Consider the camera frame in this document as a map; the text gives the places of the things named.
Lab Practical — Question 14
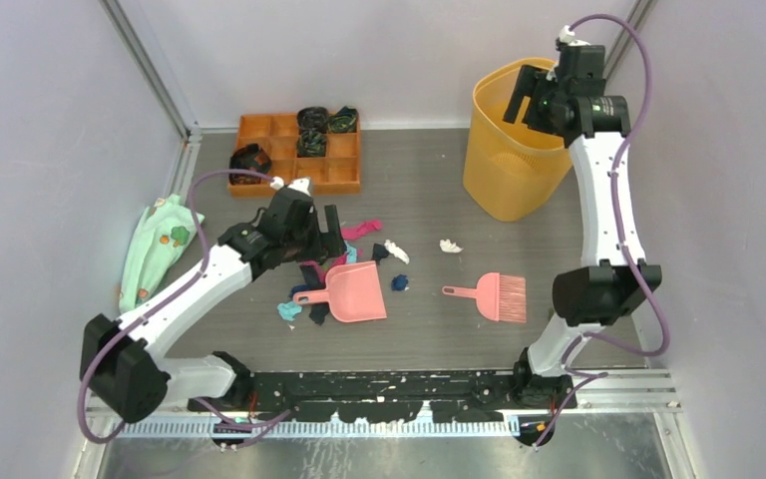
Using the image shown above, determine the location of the pink plastic dustpan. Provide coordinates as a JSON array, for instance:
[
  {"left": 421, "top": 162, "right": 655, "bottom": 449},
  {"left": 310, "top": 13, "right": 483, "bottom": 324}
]
[{"left": 292, "top": 260, "right": 388, "bottom": 323}]

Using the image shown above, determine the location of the teal paper scrap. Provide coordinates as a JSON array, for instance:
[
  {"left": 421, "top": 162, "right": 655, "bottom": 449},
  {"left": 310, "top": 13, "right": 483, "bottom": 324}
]
[{"left": 276, "top": 301, "right": 303, "bottom": 322}]

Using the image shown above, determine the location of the dark blue paper scrap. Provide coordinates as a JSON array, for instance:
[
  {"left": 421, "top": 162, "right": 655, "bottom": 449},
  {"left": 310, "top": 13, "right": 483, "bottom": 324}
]
[{"left": 391, "top": 274, "right": 409, "bottom": 291}]

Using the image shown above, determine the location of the yellow mesh waste basket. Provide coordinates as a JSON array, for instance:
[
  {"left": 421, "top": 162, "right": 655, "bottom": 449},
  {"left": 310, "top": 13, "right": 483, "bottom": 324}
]
[{"left": 463, "top": 57, "right": 573, "bottom": 222}]

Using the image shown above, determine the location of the pink hand brush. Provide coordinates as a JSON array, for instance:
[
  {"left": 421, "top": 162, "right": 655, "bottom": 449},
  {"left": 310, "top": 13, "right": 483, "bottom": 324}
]
[{"left": 442, "top": 272, "right": 527, "bottom": 323}]

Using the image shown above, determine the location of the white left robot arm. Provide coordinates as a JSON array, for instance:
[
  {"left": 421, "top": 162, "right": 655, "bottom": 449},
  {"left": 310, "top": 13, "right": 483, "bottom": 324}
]
[{"left": 80, "top": 187, "right": 345, "bottom": 424}]

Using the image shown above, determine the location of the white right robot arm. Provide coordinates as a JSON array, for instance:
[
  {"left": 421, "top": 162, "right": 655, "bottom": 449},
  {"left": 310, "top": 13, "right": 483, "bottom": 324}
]
[{"left": 503, "top": 41, "right": 662, "bottom": 410}]

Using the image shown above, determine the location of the white paper scrap left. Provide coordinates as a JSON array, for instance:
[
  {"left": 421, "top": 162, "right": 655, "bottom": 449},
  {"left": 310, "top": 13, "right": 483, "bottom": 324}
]
[{"left": 384, "top": 239, "right": 410, "bottom": 264}]

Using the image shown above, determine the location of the white paper scrap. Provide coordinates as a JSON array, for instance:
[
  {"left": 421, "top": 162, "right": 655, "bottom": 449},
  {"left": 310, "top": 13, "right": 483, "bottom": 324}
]
[
  {"left": 384, "top": 239, "right": 410, "bottom": 264},
  {"left": 439, "top": 239, "right": 463, "bottom": 254}
]

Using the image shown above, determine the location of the orange compartment tray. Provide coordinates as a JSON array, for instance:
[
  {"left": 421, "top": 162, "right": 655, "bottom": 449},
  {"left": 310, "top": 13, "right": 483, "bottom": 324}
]
[{"left": 235, "top": 113, "right": 362, "bottom": 195}]

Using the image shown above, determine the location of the black green rolled sock middle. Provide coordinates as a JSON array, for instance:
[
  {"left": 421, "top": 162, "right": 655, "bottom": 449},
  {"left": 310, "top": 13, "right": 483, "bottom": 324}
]
[{"left": 296, "top": 130, "right": 327, "bottom": 158}]

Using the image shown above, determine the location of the black rolled sock top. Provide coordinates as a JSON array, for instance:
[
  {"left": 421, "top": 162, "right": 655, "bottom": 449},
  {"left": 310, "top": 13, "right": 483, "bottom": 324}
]
[{"left": 296, "top": 106, "right": 330, "bottom": 134}]

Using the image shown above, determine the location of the white paper scrap right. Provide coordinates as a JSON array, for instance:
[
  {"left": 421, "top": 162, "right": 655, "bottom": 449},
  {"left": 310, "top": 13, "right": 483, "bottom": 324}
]
[{"left": 439, "top": 239, "right": 463, "bottom": 254}]

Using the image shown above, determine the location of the dark green rolled sock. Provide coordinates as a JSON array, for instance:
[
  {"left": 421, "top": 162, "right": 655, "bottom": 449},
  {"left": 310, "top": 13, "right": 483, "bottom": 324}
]
[{"left": 327, "top": 106, "right": 359, "bottom": 134}]

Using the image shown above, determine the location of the green patterned cloth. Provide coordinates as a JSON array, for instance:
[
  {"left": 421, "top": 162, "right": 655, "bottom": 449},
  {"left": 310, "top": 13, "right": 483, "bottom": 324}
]
[{"left": 118, "top": 195, "right": 196, "bottom": 313}]

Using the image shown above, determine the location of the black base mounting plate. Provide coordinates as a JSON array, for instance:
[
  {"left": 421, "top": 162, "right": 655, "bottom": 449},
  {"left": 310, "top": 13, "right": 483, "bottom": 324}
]
[{"left": 188, "top": 370, "right": 576, "bottom": 424}]

